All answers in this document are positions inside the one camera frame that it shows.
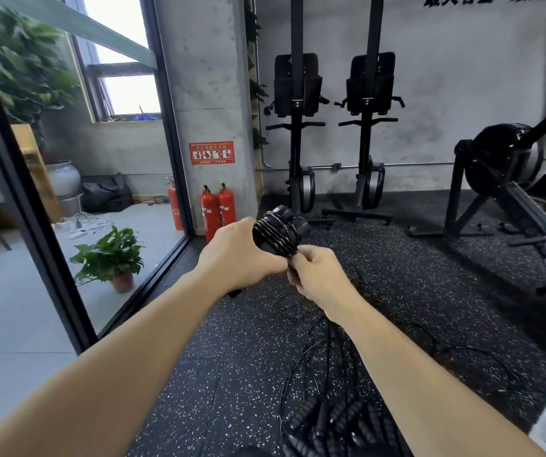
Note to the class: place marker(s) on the person's right hand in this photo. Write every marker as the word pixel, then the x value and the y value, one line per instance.
pixel 323 278

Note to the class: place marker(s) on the person's left hand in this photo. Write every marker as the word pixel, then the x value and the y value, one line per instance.
pixel 234 256

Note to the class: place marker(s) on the person's right thumb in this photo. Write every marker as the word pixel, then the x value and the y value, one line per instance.
pixel 310 253

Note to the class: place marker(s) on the person's left thumb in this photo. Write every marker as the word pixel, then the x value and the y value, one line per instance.
pixel 273 267

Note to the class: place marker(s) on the person's left forearm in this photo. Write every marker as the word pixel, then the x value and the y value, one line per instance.
pixel 106 375

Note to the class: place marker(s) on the person's right forearm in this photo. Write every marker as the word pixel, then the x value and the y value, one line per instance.
pixel 425 390

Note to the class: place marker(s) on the red fire extinguisher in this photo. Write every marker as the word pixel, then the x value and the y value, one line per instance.
pixel 227 207
pixel 175 209
pixel 209 214

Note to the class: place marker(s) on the red safety sign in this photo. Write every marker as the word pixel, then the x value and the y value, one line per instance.
pixel 212 153

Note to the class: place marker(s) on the small potted green plant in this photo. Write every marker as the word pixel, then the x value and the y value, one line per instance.
pixel 111 256

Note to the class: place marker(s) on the black upright ski machine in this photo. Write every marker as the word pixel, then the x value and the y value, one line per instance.
pixel 296 90
pixel 372 90

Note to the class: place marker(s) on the green climbing vine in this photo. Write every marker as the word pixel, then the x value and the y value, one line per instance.
pixel 256 90

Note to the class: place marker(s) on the black bag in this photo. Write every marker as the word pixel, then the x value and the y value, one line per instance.
pixel 107 195

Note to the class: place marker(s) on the black rowing machine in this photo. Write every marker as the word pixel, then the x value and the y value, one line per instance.
pixel 506 161

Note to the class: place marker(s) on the grey ceramic pot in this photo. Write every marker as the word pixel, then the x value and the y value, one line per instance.
pixel 63 178

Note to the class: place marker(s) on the wooden table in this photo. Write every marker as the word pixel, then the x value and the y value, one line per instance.
pixel 34 156

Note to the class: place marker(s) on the large leafy green plant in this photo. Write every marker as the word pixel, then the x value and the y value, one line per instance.
pixel 20 66

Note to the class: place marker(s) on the metal wall pipe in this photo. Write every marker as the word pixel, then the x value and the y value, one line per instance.
pixel 396 165

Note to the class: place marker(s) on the window with dark frame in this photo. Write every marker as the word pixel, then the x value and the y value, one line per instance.
pixel 120 66

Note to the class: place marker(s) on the black glass partition frame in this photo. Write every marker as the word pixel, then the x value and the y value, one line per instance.
pixel 20 199

